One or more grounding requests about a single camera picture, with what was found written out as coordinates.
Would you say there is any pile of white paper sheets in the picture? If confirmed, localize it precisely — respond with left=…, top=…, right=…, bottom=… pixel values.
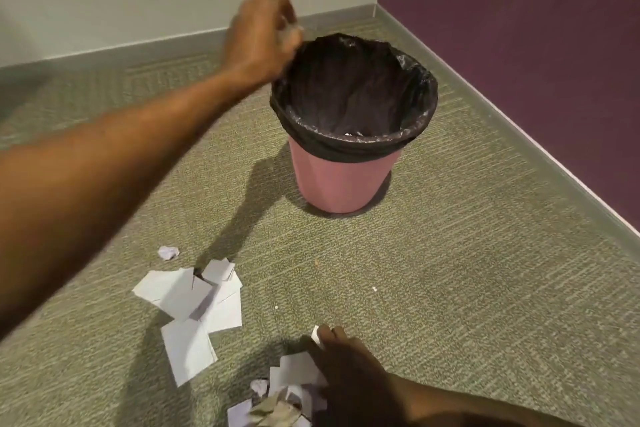
left=227, top=351, right=330, bottom=427
left=132, top=258, right=244, bottom=388

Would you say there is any person's right forearm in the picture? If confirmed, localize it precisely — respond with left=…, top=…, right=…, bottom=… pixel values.
left=394, top=373, right=587, bottom=427

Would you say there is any person's right hand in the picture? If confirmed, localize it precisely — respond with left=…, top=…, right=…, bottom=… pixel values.
left=306, top=325, right=402, bottom=427

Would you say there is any person's left forearm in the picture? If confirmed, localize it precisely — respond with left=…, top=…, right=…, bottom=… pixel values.
left=0, top=63, right=262, bottom=342

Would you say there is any person's left hand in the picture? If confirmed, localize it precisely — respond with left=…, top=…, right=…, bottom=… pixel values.
left=220, top=0, right=306, bottom=90

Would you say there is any grey skirting board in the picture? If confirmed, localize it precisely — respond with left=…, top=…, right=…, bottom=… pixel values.
left=375, top=3, right=640, bottom=238
left=0, top=3, right=379, bottom=71

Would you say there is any crumpled brown paper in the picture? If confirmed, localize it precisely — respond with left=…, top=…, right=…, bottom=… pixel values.
left=249, top=389, right=304, bottom=427

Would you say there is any pink waste bin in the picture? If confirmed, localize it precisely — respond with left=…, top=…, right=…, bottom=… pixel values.
left=287, top=135, right=404, bottom=215

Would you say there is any black plastic bin bag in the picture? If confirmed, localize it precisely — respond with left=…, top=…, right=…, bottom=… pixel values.
left=269, top=33, right=440, bottom=164

